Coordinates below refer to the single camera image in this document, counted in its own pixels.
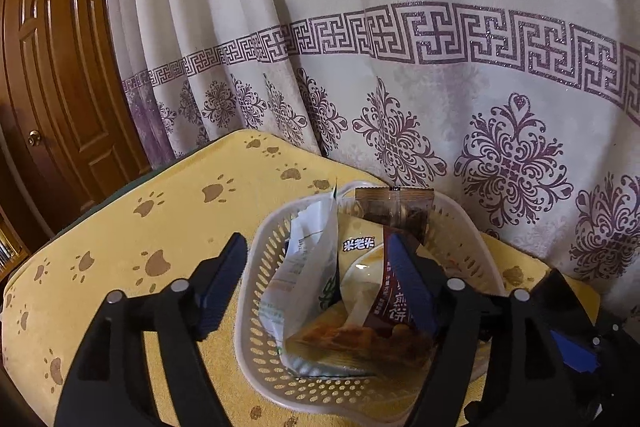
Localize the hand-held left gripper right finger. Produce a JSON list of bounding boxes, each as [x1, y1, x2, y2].
[[387, 232, 581, 427]]

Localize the white green patterned snack packet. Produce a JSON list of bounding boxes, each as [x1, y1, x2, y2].
[[259, 188, 342, 360]]

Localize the white curtain with purple pattern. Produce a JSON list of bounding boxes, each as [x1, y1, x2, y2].
[[106, 0, 640, 295]]

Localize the brown cream pancake snack packet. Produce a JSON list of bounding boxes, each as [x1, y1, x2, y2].
[[279, 216, 437, 379]]

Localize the wooden door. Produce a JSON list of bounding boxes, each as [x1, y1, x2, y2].
[[0, 0, 153, 228]]

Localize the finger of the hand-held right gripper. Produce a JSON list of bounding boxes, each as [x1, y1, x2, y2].
[[530, 268, 601, 374]]

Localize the wooden bookshelf with books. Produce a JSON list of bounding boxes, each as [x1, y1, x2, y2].
[[0, 206, 28, 280]]

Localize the yellow paw print blanket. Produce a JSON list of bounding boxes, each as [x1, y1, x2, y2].
[[0, 129, 601, 427]]

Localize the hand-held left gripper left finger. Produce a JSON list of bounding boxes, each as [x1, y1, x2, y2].
[[54, 233, 248, 427]]

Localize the white plastic basket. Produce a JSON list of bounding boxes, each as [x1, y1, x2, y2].
[[234, 179, 507, 419]]

